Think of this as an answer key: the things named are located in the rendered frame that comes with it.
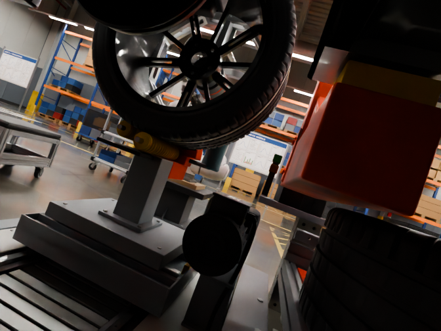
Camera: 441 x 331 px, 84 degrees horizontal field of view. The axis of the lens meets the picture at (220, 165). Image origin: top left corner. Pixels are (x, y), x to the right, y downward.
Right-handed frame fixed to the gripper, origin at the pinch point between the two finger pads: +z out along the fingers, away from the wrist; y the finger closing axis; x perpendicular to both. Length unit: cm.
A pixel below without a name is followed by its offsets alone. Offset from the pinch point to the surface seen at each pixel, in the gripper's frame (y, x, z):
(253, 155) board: 14, 42, -572
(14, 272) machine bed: -4, -77, 65
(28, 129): 89, -51, -1
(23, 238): 4, -72, 59
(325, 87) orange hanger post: -63, 8, 28
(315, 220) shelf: -80, -39, 7
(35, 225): 2, -67, 59
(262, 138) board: 7, 94, -572
